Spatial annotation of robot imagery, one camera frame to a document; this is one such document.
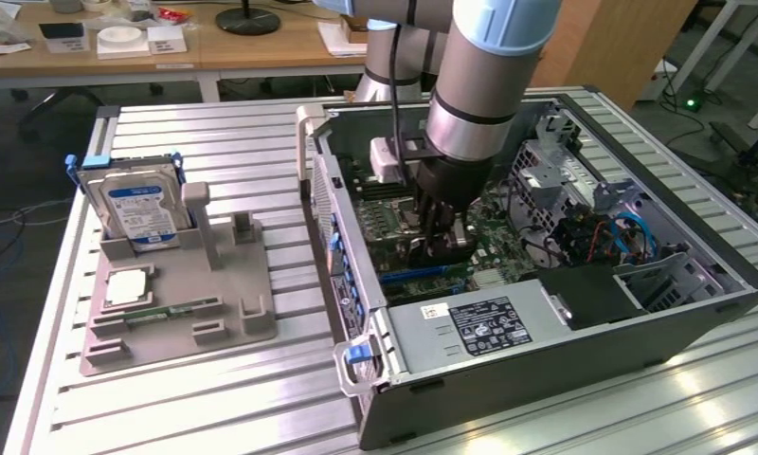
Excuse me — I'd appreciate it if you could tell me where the white box with round insert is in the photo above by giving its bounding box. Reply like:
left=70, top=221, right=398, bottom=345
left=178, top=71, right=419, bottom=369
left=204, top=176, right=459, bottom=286
left=94, top=26, right=152, bottom=61

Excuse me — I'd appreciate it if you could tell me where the black camera cable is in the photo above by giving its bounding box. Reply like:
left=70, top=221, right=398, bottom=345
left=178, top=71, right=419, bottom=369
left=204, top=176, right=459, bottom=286
left=387, top=23, right=411, bottom=191

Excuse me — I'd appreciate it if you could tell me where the blue expansion slot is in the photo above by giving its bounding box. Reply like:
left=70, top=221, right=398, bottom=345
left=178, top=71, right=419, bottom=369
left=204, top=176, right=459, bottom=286
left=378, top=264, right=449, bottom=285

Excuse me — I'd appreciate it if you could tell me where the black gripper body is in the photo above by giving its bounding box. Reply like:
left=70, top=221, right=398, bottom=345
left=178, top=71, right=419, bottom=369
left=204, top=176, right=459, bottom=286
left=413, top=158, right=491, bottom=214

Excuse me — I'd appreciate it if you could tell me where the plain white box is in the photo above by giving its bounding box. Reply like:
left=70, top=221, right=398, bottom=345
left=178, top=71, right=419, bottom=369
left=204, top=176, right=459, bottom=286
left=146, top=25, right=188, bottom=56

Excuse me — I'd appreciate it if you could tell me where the wooden cabinet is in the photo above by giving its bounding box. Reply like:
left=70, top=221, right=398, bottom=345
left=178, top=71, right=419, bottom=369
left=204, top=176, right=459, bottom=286
left=529, top=0, right=699, bottom=110

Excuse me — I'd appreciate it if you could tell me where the black box with white label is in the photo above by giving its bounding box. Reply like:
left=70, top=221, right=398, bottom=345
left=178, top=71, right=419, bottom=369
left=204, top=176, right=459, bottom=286
left=38, top=22, right=92, bottom=53

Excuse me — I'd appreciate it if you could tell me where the wooden desk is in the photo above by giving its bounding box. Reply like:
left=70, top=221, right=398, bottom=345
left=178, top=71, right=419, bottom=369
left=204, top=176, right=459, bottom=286
left=0, top=0, right=545, bottom=91

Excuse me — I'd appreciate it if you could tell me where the green motherboard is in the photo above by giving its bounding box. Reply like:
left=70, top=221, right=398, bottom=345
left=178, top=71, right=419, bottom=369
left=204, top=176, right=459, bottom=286
left=352, top=160, right=549, bottom=307

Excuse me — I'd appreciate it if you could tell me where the silver disk bay cage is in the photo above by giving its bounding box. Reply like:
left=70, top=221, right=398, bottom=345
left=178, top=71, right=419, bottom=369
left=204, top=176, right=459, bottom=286
left=507, top=111, right=646, bottom=238

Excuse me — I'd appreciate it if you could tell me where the grey power supply unit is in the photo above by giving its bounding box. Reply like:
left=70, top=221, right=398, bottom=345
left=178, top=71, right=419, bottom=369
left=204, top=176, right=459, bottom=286
left=372, top=279, right=574, bottom=375

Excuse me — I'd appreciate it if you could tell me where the black chair base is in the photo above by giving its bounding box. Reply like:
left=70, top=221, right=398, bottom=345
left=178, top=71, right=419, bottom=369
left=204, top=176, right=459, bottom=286
left=12, top=82, right=165, bottom=141

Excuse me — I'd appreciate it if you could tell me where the silver CPU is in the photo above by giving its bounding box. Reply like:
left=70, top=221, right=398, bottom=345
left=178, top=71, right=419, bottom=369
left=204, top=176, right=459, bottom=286
left=105, top=272, right=153, bottom=304

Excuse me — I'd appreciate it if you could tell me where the blue floor cable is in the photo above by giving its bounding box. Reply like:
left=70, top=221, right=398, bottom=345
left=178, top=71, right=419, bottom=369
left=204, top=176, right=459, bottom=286
left=0, top=222, right=26, bottom=409

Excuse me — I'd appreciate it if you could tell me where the stack of white papers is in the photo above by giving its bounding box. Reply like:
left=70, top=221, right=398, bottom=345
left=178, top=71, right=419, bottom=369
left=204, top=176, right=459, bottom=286
left=317, top=13, right=372, bottom=58

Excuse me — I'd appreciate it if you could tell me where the blue data wire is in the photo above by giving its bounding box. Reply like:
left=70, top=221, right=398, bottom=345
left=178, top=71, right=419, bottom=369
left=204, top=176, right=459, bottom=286
left=609, top=213, right=659, bottom=262

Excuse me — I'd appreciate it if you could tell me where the black equipment stand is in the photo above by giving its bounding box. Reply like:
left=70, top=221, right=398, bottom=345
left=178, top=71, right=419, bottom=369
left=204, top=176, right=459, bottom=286
left=706, top=120, right=758, bottom=209

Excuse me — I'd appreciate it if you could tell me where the hard disk in blue carrier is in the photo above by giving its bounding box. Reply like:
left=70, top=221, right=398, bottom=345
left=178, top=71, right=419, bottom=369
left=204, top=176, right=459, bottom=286
left=64, top=149, right=188, bottom=253

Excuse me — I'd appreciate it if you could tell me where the CPU socket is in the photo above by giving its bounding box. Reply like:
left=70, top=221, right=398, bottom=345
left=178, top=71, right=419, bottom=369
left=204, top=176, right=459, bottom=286
left=390, top=196, right=422, bottom=229

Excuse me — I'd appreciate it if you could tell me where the silver chipset heatsink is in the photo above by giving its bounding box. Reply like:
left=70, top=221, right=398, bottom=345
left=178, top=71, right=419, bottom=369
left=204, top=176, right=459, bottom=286
left=477, top=270, right=514, bottom=289

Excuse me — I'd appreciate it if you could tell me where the low-profile graphics card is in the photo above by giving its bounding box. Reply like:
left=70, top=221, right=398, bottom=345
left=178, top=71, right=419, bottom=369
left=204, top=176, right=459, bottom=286
left=360, top=218, right=478, bottom=269

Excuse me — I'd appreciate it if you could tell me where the green RAM stick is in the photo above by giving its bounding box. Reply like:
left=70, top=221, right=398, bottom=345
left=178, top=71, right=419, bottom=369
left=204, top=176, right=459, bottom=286
left=120, top=302, right=220, bottom=326

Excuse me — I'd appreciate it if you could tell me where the black open PC case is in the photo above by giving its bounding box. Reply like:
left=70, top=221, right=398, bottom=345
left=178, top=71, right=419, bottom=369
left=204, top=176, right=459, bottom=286
left=294, top=92, right=758, bottom=451

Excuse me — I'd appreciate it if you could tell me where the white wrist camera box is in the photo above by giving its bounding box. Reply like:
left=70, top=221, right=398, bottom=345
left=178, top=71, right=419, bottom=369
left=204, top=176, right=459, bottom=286
left=369, top=136, right=406, bottom=185

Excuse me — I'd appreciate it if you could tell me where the black round lamp base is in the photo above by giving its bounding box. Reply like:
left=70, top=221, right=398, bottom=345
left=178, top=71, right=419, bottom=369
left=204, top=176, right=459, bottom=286
left=216, top=0, right=282, bottom=35

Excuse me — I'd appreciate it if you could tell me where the grey parts rack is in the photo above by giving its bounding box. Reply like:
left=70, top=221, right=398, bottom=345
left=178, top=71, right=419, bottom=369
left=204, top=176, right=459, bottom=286
left=78, top=182, right=281, bottom=378

